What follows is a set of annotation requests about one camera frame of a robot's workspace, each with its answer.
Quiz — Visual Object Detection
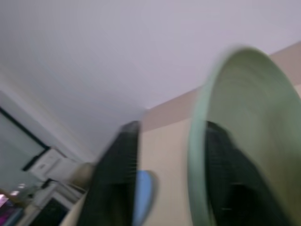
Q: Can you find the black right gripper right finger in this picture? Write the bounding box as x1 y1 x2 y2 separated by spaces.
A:
204 121 291 226

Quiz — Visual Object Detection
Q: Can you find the black-framed glass panel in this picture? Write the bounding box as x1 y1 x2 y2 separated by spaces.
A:
0 106 50 171

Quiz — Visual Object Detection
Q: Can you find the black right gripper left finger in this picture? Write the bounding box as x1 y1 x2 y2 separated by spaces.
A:
79 121 142 226

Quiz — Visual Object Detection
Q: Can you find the blue plate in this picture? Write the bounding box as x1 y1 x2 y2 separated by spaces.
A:
132 169 159 226

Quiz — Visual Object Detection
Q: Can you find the green plate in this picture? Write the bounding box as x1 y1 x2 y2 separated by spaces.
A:
188 46 301 226

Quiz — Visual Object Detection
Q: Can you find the white box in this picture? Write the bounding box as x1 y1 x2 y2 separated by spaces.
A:
30 148 78 184

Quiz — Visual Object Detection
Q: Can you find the white cabinet with dark opening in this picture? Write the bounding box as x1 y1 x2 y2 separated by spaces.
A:
22 182 85 226

